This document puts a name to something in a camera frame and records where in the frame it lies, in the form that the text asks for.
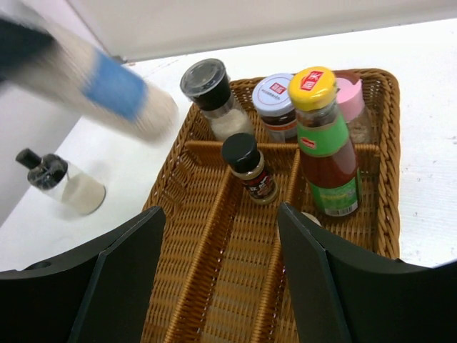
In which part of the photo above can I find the red sauce bottle yellow cap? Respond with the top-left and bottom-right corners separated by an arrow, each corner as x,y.
288,66 -> 361,217

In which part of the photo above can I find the round-knob glass shaker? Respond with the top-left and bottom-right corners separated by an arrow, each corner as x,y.
16,148 -> 106,216

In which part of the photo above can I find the wicker divided tray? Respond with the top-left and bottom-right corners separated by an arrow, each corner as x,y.
141,69 -> 401,342

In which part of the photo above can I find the black-cap spice shaker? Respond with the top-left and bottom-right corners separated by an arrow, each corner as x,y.
221,133 -> 278,205

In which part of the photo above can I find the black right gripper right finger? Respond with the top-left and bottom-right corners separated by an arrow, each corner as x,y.
278,203 -> 456,342

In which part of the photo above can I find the white-lid brown sauce jar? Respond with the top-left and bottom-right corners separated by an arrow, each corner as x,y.
251,73 -> 297,144

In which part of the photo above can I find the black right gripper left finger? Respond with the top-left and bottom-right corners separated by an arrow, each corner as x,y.
1,207 -> 166,342

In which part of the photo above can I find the black-cap salt grinder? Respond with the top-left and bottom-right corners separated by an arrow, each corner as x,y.
180,59 -> 254,141

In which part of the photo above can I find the pink-cap spice bottle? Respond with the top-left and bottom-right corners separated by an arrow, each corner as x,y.
336,71 -> 373,144

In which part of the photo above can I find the silver-lid jar blue label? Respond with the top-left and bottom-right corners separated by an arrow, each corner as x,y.
1,14 -> 179,141

